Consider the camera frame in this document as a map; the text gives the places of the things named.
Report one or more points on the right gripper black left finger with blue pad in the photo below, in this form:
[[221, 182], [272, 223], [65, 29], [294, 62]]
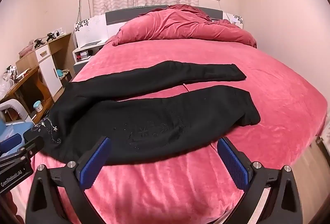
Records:
[[44, 201]]

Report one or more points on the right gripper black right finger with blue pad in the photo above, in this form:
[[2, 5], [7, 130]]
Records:
[[282, 204]]

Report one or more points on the black embroidered pants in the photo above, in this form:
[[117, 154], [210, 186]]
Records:
[[147, 113]]

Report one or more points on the white blue chair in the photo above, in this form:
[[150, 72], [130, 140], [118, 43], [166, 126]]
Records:
[[12, 138]]

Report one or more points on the white teal cup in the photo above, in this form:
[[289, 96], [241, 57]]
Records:
[[38, 107]]

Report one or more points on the wooden white cabinet desk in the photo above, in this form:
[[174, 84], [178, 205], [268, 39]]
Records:
[[46, 72]]

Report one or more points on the white bedside table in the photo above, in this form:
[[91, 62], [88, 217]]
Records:
[[83, 54]]

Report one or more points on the red rumpled duvet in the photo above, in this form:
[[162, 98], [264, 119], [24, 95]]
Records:
[[180, 25]]

